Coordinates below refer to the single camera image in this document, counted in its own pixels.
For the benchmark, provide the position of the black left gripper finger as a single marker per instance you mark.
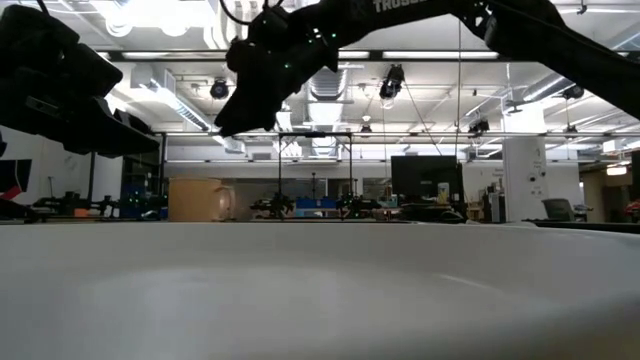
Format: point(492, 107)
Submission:
point(115, 142)
point(131, 122)

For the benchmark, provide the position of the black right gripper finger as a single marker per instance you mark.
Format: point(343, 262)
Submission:
point(250, 117)

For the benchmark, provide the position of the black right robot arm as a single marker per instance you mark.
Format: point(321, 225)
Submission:
point(525, 25)

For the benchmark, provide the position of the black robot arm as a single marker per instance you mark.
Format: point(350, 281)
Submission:
point(272, 205)
point(357, 205)
point(70, 202)

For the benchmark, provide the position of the black ceiling spot lamp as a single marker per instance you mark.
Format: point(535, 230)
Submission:
point(572, 92)
point(219, 90)
point(391, 82)
point(478, 127)

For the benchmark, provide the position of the blue storage bins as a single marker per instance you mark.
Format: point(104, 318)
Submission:
point(315, 205)

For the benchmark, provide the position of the black monitor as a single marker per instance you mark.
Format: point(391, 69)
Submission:
point(425, 177)

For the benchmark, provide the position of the pale bottle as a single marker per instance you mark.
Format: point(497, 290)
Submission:
point(443, 194)

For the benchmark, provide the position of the grey office chair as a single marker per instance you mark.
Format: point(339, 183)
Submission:
point(557, 210)

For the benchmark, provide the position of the silver ceiling duct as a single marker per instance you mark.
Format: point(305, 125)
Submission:
point(327, 82)

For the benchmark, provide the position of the black gantry frame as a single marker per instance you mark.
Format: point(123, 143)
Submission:
point(315, 134)

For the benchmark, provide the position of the black aluminium table frame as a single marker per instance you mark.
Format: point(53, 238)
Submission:
point(580, 226)

